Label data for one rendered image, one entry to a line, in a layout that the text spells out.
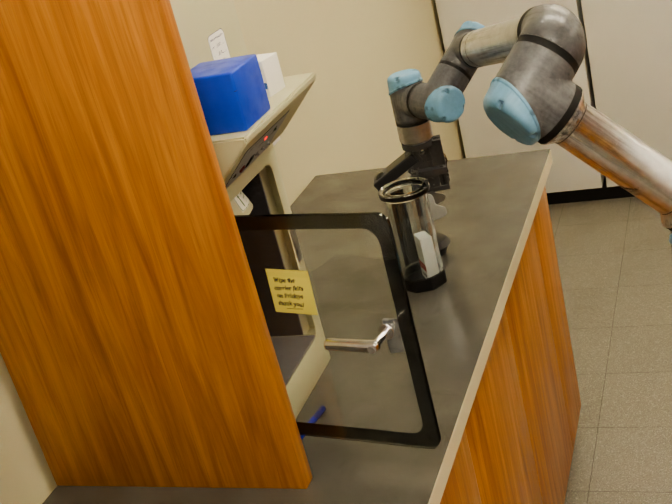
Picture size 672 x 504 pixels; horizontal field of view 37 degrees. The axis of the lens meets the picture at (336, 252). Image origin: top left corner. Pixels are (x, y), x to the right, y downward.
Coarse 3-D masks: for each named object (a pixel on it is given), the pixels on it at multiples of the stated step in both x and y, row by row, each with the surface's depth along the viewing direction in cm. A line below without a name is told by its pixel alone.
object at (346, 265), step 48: (288, 240) 149; (336, 240) 144; (384, 240) 141; (336, 288) 149; (384, 288) 144; (288, 336) 158; (336, 336) 153; (288, 384) 163; (336, 384) 158; (384, 384) 153; (336, 432) 163; (384, 432) 158; (432, 432) 153
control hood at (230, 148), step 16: (288, 80) 171; (304, 80) 168; (272, 96) 163; (288, 96) 161; (304, 96) 174; (272, 112) 155; (288, 112) 167; (256, 128) 149; (224, 144) 147; (240, 144) 146; (224, 160) 148; (240, 160) 151; (224, 176) 149
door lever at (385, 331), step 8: (384, 328) 148; (384, 336) 146; (392, 336) 148; (328, 344) 148; (336, 344) 147; (344, 344) 146; (352, 344) 146; (360, 344) 145; (368, 344) 144; (376, 344) 144; (368, 352) 145; (376, 352) 144
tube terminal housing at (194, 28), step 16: (176, 0) 153; (192, 0) 158; (208, 0) 162; (224, 0) 168; (176, 16) 153; (192, 16) 157; (208, 16) 162; (224, 16) 167; (192, 32) 157; (208, 32) 162; (224, 32) 167; (240, 32) 172; (192, 48) 156; (208, 48) 161; (240, 48) 172; (192, 64) 156; (272, 144) 181; (256, 160) 174; (272, 160) 180; (240, 176) 168; (272, 176) 184; (272, 192) 185; (272, 208) 185; (288, 208) 185
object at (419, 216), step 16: (384, 192) 210; (400, 192) 215; (416, 192) 206; (400, 208) 207; (416, 208) 208; (400, 224) 209; (416, 224) 209; (432, 224) 212; (400, 240) 211; (416, 240) 210; (432, 240) 212; (400, 256) 214; (416, 256) 212; (432, 256) 213; (416, 272) 213; (432, 272) 214
